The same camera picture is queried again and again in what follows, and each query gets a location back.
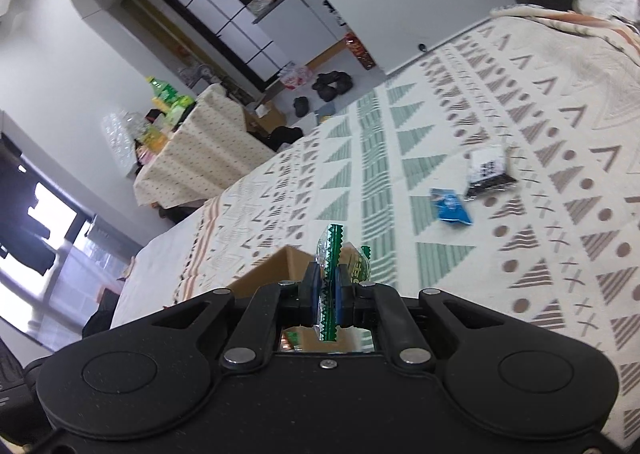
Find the green trimmed cake pack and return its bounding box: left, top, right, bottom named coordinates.
left=312, top=223, right=371, bottom=342

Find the blue candy wrapper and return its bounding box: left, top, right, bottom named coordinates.
left=431, top=188, right=473, bottom=226

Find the black white snack pack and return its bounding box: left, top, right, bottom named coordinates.
left=465, top=144, right=518, bottom=200

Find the brown cardboard box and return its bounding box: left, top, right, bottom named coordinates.
left=229, top=246, right=374, bottom=353

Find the round table with dotted cloth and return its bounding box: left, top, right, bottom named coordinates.
left=134, top=86, right=274, bottom=209

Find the black shoes pile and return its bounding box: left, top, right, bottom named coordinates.
left=293, top=70, right=354, bottom=118

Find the pink white plastic bag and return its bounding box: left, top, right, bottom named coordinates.
left=278, top=62, right=314, bottom=90

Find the yellow oil bottle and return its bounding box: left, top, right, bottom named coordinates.
left=141, top=126, right=169, bottom=154

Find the green soda bottle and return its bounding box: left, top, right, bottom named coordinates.
left=145, top=76, right=182, bottom=107

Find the white kitchen cabinet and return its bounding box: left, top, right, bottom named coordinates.
left=254, top=0, right=347, bottom=68

